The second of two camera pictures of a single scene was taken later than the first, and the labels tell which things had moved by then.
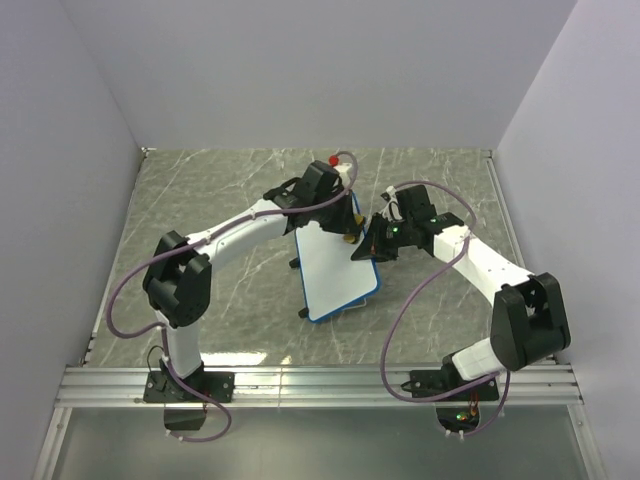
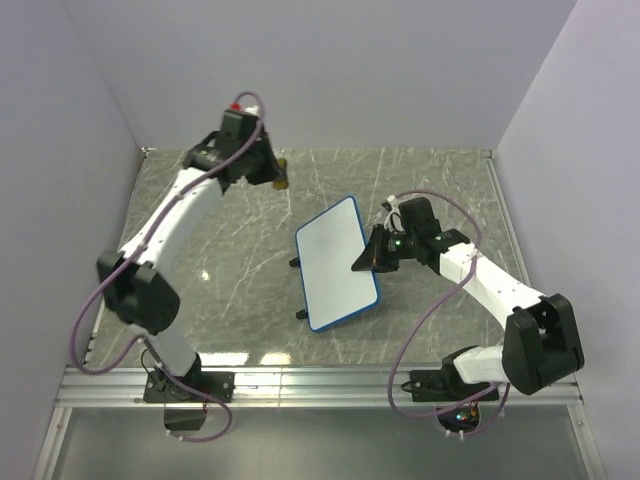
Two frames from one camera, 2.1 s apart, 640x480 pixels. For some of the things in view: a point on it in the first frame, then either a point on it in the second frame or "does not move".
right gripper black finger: [386, 253] → [383, 264]
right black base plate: [435, 383] does not move
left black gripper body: [335, 217] → [258, 160]
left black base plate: [161, 387] does not move
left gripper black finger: [357, 237] → [261, 179]
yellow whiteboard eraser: [350, 238] → [281, 184]
